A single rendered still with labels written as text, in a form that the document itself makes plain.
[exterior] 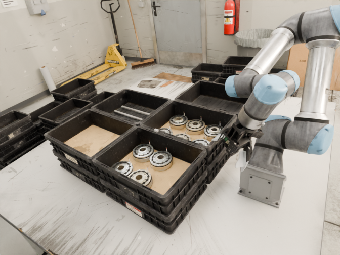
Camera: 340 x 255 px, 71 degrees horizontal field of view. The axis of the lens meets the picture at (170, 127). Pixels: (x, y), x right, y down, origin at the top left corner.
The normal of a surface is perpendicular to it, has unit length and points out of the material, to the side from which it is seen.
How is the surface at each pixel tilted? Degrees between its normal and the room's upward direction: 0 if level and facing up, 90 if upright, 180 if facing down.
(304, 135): 60
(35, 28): 90
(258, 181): 90
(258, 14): 90
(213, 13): 90
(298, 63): 76
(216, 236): 0
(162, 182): 0
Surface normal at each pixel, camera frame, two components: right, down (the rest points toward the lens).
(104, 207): -0.11, -0.83
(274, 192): -0.52, 0.52
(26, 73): 0.85, 0.21
